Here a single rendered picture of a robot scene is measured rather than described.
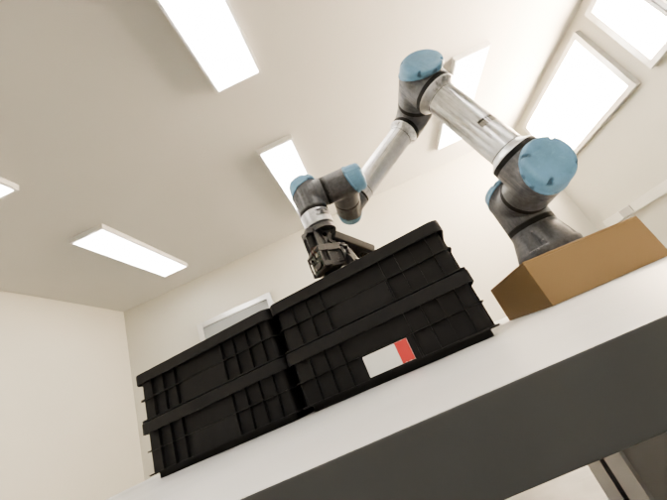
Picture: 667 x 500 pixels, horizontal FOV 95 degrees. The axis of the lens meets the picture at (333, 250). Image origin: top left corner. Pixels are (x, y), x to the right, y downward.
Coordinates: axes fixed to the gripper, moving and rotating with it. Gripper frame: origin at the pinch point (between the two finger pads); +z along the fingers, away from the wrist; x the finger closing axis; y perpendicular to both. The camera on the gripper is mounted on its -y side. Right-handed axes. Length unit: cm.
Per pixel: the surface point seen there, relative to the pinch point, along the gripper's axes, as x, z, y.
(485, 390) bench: 45, 17, 27
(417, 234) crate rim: 19.6, -4.4, -4.7
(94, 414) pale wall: -400, -58, 109
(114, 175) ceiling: -163, -190, 51
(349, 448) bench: 40, 17, 33
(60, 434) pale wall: -369, -46, 132
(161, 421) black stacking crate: -30, 7, 42
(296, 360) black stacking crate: -4.1, 7.3, 17.4
